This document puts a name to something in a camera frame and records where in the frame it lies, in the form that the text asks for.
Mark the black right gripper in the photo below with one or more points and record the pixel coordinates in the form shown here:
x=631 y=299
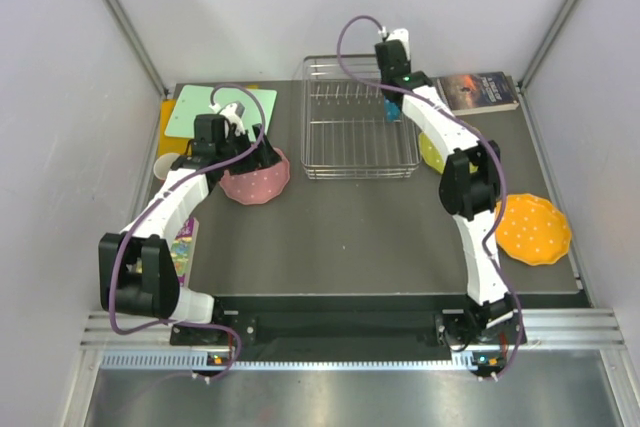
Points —
x=405 y=61

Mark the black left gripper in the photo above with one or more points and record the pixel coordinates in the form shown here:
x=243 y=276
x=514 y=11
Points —
x=257 y=158

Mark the pink polka dot plate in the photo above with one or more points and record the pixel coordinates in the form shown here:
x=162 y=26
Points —
x=257 y=187

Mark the blue polka dot plate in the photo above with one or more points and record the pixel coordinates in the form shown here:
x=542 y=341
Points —
x=392 y=111

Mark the metal wire dish rack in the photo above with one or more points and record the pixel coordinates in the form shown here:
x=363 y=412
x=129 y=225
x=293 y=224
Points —
x=346 y=132

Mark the green polka dot plate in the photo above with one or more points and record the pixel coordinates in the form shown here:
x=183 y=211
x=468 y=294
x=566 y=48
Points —
x=430 y=154

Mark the orange polka dot plate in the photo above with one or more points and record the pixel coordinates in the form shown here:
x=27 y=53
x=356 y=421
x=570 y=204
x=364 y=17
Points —
x=533 y=230

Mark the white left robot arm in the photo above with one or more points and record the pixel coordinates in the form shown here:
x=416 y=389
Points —
x=137 y=274

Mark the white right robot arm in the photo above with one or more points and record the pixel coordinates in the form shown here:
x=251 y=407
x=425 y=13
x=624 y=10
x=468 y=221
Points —
x=471 y=181

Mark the dark cover book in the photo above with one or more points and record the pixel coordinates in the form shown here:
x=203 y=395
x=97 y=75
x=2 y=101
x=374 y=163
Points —
x=479 y=93

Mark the yellow cutting board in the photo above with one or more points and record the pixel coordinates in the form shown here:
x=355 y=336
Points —
x=178 y=115

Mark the orange mug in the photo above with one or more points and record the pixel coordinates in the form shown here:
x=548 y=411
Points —
x=163 y=164

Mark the purple treehouse book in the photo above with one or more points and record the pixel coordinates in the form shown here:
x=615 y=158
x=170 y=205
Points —
x=183 y=250

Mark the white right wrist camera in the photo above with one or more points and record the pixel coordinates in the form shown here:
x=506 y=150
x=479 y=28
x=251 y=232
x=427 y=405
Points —
x=396 y=45

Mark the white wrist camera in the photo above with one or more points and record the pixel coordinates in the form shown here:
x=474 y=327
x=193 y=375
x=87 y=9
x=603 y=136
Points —
x=232 y=113
x=396 y=45

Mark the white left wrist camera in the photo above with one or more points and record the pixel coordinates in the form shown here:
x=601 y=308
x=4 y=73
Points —
x=232 y=113

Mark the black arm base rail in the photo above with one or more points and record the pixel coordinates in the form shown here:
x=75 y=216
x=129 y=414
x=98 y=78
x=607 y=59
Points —
x=262 y=320

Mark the perforated cable duct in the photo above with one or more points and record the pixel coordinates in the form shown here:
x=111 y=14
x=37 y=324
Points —
x=206 y=361

